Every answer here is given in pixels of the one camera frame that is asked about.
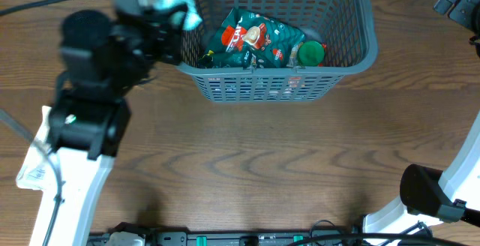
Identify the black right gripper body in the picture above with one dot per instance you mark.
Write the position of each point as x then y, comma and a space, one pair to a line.
461, 0

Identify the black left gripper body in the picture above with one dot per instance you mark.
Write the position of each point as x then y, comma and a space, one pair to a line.
136, 57

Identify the green Nescafe coffee bag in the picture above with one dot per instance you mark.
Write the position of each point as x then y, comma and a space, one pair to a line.
249, 40

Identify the green lid jar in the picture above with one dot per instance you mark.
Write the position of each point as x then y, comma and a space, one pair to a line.
311, 54

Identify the cream paper pouch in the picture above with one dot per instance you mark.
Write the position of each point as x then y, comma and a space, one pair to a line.
36, 174

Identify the spaghetti pack with orange ends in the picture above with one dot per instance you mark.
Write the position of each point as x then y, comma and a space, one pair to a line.
293, 61

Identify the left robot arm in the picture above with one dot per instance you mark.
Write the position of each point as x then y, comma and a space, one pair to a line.
104, 59

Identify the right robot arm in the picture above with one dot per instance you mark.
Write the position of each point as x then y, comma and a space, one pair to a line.
430, 197

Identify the grey plastic basket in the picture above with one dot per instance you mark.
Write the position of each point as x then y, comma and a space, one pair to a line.
346, 27

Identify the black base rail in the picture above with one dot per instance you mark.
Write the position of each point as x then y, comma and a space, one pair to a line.
128, 234

